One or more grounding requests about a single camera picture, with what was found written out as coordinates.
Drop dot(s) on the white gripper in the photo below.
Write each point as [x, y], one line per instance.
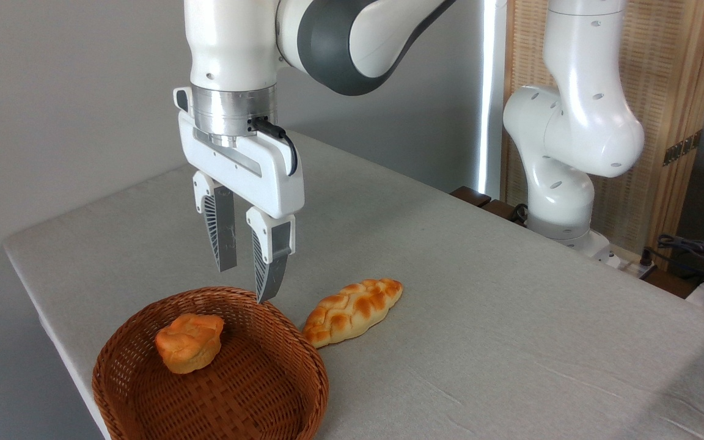
[266, 177]

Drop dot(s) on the braided golden bread loaf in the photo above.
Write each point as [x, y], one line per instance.
[352, 308]

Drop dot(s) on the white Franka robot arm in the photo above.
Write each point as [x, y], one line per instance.
[578, 122]

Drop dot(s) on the round golden bread bun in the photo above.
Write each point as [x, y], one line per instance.
[188, 343]

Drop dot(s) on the brown wicker basket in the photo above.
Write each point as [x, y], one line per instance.
[248, 391]

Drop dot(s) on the dark brown wooden block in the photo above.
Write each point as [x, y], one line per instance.
[471, 195]
[502, 211]

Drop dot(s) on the wooden slatted folding screen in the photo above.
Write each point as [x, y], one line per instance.
[670, 67]

